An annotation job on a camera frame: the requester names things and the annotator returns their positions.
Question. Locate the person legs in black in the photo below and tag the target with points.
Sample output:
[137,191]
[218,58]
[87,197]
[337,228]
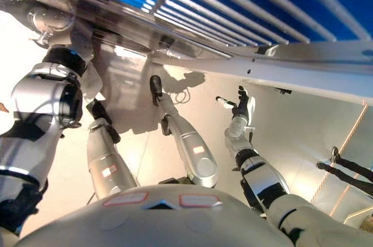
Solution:
[349,174]

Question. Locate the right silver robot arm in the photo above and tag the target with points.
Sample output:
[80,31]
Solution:
[262,177]

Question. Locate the grey robot torso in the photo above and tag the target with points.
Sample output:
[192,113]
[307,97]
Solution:
[160,223]

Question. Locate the left black robot foot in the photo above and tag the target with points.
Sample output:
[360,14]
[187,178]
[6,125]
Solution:
[100,111]

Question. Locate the left silver robot leg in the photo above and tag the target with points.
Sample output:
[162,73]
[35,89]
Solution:
[107,165]

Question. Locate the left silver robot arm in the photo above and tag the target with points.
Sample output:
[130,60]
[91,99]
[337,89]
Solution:
[38,104]

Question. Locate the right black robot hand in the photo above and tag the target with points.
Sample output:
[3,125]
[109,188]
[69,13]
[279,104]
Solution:
[243,107]

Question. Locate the black robot foot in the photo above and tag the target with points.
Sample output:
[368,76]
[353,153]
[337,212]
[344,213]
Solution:
[100,111]
[156,85]

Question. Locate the right black robot foot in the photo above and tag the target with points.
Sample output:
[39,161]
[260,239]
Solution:
[156,85]

